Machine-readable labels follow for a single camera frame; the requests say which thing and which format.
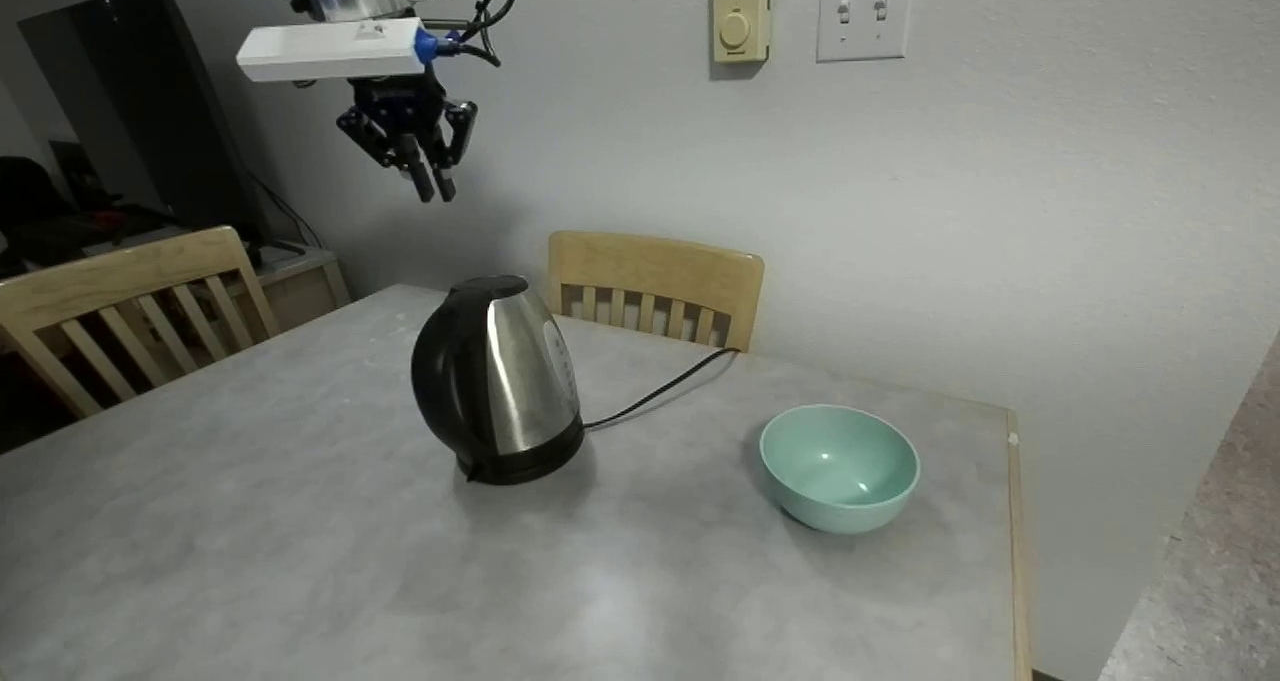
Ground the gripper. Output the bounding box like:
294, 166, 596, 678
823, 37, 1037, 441
336, 73, 479, 205

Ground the black kettle lid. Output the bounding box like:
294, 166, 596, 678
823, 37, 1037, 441
450, 275, 531, 300

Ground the steel and black electric kettle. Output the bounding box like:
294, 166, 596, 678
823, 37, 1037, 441
410, 275, 587, 487

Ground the low wooden side table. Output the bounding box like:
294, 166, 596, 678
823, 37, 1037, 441
248, 245, 352, 333

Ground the wooden chair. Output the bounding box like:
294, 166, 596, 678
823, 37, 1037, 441
0, 225, 282, 422
547, 230, 767, 353

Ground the tall black cabinet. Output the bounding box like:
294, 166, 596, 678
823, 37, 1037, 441
17, 0, 263, 234

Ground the beige thermostat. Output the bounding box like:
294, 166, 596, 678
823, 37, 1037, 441
711, 0, 772, 65

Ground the mint green bowl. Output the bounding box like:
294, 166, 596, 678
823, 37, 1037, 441
758, 404, 922, 536

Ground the speckled grey counter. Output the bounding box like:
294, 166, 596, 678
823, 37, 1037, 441
1097, 329, 1280, 681

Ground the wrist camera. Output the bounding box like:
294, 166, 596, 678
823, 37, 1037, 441
236, 17, 438, 84

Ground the black cable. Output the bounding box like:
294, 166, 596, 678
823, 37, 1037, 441
582, 347, 742, 431

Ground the white light switch plate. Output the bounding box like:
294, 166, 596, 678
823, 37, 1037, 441
816, 0, 917, 64

